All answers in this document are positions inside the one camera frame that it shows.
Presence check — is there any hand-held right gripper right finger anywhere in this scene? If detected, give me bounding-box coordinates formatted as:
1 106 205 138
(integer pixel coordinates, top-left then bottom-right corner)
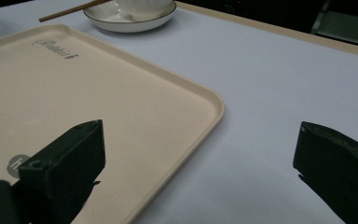
292 120 358 224

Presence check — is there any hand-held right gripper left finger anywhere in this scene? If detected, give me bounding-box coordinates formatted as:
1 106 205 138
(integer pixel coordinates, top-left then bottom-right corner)
10 119 106 224

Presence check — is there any beige plastic tray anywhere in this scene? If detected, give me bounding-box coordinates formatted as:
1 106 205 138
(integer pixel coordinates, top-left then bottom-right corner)
0 23 226 224

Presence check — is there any grey metal stand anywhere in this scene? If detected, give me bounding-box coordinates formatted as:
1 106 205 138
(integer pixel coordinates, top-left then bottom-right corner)
310 0 358 49

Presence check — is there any brown wooden chopstick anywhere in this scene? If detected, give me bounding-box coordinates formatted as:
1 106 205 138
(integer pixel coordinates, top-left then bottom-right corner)
38 0 113 23

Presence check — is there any white dark-rimmed plate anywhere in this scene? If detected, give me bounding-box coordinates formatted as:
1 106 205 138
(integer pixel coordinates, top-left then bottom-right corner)
83 0 178 34

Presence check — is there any white ceramic bowl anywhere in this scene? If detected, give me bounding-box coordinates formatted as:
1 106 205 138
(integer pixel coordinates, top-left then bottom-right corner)
111 0 174 16

